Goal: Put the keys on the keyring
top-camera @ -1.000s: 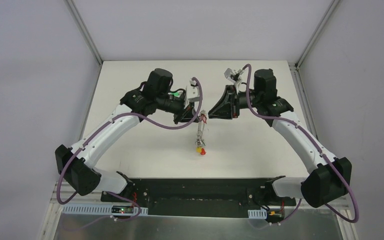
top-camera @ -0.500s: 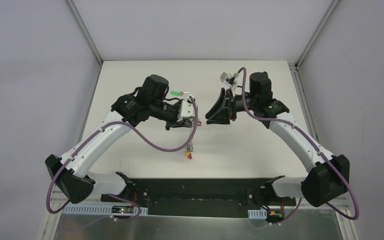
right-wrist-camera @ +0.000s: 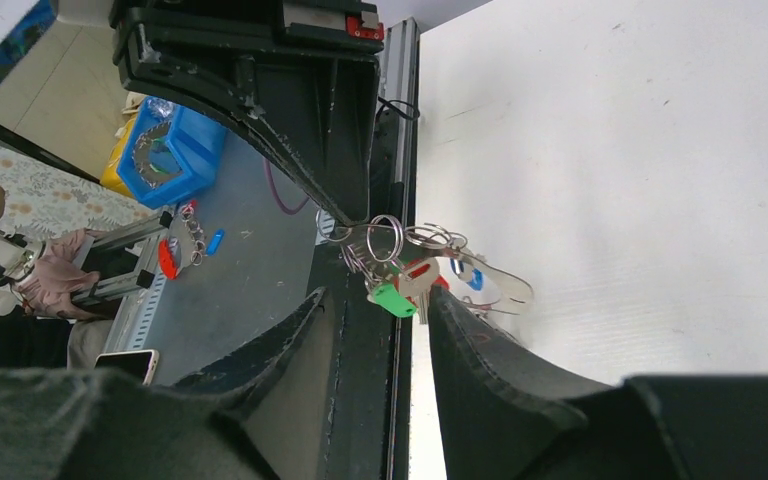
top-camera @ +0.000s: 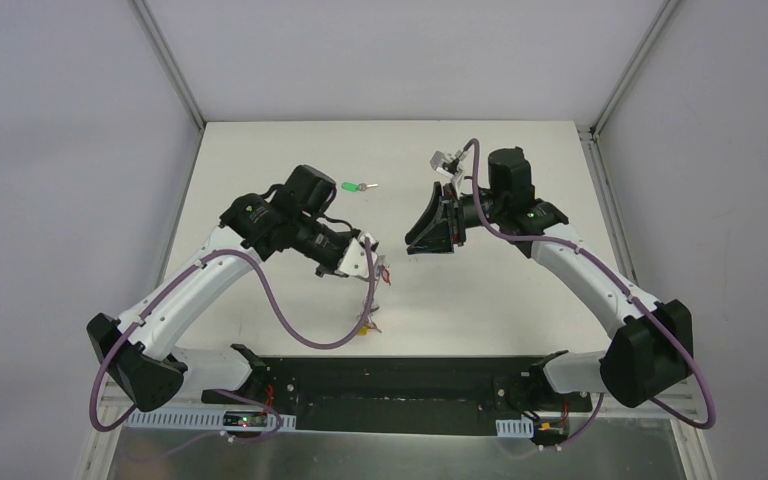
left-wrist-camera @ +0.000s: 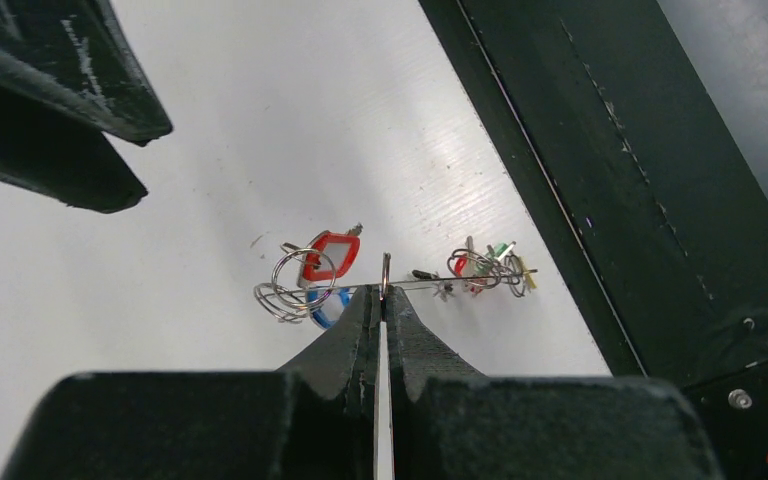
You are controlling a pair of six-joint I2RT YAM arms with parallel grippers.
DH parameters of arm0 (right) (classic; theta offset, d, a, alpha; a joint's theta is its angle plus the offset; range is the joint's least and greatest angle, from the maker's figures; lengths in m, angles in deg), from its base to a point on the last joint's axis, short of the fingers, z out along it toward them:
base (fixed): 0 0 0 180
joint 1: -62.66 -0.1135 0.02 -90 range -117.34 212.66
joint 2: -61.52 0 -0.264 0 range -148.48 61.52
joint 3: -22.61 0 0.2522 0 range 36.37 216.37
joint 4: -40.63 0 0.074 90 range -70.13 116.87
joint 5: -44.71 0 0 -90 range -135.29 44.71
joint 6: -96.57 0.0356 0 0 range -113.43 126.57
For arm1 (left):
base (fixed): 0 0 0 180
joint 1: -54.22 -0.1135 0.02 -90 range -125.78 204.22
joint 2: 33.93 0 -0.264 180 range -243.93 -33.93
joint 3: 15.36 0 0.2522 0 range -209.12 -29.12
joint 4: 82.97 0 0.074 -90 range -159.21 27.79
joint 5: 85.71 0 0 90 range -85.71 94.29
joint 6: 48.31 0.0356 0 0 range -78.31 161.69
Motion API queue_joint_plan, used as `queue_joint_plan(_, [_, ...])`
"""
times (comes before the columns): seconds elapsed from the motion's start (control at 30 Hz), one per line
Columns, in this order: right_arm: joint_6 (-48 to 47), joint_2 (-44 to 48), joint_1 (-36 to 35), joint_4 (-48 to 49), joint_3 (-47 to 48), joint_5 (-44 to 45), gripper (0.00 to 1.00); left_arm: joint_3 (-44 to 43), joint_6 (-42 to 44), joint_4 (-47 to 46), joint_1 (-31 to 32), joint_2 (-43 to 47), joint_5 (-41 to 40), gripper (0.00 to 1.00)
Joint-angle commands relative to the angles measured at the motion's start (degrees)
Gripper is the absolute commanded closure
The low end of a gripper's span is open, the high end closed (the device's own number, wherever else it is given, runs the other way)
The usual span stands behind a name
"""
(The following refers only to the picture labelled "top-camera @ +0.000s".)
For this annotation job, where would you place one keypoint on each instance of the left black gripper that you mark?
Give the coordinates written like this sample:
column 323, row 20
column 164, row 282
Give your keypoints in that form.
column 332, row 252

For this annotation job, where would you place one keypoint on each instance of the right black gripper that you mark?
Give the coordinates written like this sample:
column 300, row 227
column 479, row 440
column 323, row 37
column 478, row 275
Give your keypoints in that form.
column 450, row 218

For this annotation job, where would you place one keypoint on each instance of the green tag with key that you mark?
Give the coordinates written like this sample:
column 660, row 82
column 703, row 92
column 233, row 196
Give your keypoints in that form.
column 357, row 187

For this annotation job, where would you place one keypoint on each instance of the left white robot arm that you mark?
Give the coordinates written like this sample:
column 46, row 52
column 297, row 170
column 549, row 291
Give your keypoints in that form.
column 138, row 349

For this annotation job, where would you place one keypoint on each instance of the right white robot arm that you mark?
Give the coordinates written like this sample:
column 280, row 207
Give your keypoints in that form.
column 650, row 340

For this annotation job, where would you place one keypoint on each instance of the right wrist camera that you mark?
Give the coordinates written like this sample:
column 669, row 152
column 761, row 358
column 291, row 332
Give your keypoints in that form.
column 448, row 165

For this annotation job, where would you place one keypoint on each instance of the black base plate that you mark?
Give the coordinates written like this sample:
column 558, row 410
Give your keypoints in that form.
column 463, row 396

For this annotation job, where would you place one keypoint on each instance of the left white cable duct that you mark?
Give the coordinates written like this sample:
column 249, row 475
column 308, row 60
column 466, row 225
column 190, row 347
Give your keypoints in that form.
column 204, row 419

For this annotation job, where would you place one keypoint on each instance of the white cable duct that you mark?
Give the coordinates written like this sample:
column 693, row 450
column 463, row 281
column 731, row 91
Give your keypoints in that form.
column 204, row 419
column 515, row 428

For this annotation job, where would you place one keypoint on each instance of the right white cable duct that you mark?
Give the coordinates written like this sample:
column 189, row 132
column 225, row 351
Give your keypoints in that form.
column 515, row 428

